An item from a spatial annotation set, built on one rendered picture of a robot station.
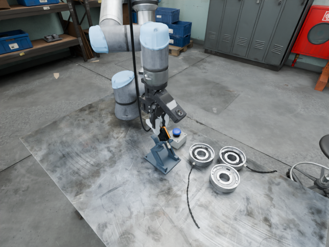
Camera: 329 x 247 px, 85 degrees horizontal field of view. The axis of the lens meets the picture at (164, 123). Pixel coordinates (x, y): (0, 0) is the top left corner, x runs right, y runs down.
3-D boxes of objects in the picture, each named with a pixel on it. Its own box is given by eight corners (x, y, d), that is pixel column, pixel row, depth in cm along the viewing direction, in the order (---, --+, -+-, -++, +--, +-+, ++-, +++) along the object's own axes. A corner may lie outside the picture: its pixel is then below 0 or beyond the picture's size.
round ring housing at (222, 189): (231, 200, 64) (234, 194, 61) (204, 185, 68) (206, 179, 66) (240, 178, 70) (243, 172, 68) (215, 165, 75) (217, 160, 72)
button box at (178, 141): (186, 140, 86) (187, 133, 83) (177, 149, 82) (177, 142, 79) (173, 133, 90) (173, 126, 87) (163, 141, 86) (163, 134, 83)
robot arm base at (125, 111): (109, 112, 103) (105, 98, 96) (129, 101, 112) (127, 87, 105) (127, 124, 95) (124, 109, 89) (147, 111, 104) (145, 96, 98)
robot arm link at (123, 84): (115, 92, 101) (110, 69, 92) (139, 90, 102) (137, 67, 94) (113, 104, 92) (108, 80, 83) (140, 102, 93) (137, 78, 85)
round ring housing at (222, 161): (213, 164, 75) (215, 158, 73) (222, 149, 82) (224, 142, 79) (238, 177, 71) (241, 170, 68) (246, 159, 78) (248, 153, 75)
